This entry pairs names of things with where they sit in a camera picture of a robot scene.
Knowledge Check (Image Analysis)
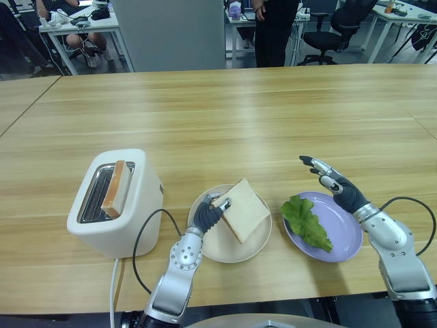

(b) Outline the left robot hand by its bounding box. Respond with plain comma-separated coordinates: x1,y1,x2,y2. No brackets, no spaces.
192,192,234,235

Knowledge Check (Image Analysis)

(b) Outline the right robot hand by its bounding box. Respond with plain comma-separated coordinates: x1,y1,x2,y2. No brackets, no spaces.
298,155,371,216

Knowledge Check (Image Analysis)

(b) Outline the bread slice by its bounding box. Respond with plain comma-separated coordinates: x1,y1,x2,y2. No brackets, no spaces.
100,160,133,219
210,178,272,245

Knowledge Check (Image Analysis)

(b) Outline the purple plate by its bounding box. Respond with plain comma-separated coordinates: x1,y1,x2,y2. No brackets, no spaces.
282,191,364,264

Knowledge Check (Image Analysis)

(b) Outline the cream plate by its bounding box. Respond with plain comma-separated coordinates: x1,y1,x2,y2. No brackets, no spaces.
187,184,273,264

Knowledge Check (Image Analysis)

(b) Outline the green lettuce leaf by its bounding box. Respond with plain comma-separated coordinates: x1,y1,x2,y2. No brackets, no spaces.
280,195,333,254

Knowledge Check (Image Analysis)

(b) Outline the cream toaster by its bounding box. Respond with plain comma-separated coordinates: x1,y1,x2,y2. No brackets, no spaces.
66,148,165,260

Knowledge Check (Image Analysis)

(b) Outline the robot body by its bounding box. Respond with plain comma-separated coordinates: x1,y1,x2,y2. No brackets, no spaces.
186,318,337,328

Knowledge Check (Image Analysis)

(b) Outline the black office chair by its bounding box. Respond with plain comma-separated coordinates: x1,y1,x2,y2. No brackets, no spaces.
296,0,380,66

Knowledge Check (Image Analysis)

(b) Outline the person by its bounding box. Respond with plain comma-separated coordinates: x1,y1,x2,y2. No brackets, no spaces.
251,0,300,68
35,0,115,69

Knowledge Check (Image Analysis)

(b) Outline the black cable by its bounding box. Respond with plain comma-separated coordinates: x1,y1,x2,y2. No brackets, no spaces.
379,196,437,256
132,208,184,295

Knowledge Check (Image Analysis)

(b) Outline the white cord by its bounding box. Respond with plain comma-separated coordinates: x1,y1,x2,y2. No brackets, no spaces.
109,258,122,328

